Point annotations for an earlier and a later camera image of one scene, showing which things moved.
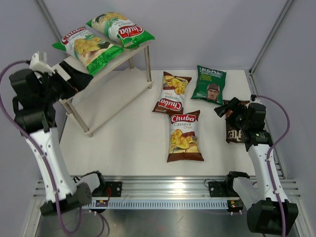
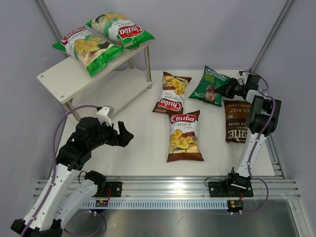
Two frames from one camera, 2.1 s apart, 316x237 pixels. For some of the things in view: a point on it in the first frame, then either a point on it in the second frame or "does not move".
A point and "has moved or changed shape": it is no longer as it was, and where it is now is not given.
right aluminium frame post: x=280 y=19 does not move
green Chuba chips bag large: x=120 y=30 does not move
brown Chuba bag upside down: x=172 y=98 does not move
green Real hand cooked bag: x=210 y=85 has moved or changed shape
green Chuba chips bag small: x=92 y=53 does not move
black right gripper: x=221 y=110 to x=222 y=90
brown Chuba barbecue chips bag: x=184 y=145 does not move
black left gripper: x=78 y=81 to x=121 y=139
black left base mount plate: x=115 y=187 does not move
